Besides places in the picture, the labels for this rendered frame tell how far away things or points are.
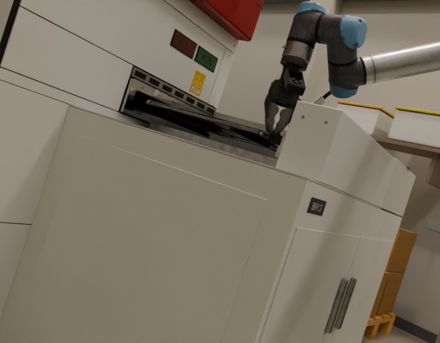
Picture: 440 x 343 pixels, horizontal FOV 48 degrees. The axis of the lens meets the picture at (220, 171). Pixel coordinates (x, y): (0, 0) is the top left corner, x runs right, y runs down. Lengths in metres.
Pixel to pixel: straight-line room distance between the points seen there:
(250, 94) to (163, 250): 4.90
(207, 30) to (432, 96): 3.27
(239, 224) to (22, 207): 0.55
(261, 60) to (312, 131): 4.97
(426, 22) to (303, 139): 4.06
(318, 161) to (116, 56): 0.62
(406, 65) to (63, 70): 0.85
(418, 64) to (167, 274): 0.84
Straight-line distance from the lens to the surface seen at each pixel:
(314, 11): 1.36
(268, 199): 0.90
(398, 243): 3.67
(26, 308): 1.27
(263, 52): 5.93
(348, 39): 1.29
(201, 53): 1.59
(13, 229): 1.25
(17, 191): 1.22
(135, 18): 1.36
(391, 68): 1.39
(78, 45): 1.24
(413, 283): 4.39
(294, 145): 0.96
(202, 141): 1.31
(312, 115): 0.97
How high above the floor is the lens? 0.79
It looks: 1 degrees down
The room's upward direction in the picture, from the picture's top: 18 degrees clockwise
